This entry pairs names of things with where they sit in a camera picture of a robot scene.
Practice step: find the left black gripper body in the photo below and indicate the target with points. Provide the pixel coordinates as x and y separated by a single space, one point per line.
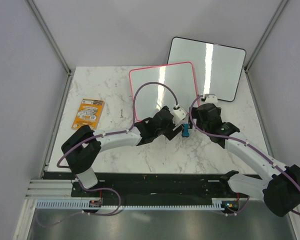
168 131

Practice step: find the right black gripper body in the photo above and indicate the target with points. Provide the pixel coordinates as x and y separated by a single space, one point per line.
200 124

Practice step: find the blue whiteboard eraser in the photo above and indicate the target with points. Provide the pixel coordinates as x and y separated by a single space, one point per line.
185 130

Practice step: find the pink framed whiteboard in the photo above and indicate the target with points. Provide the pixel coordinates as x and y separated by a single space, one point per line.
154 87

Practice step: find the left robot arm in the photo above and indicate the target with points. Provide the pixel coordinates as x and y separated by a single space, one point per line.
83 147

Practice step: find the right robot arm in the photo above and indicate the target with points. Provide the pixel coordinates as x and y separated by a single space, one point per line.
277 184

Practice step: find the black framed whiteboard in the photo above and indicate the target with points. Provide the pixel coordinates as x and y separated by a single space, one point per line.
217 67

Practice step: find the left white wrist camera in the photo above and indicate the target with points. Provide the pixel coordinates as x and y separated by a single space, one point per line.
180 116

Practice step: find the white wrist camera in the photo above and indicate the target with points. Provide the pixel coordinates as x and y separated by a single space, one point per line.
209 99
180 116

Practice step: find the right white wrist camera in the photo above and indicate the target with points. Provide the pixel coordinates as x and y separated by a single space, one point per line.
209 99

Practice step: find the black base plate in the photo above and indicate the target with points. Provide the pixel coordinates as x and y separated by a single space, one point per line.
157 189

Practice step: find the white slotted cable duct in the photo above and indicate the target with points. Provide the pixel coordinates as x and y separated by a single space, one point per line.
80 204

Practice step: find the aluminium rail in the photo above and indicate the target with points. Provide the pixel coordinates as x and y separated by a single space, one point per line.
49 189

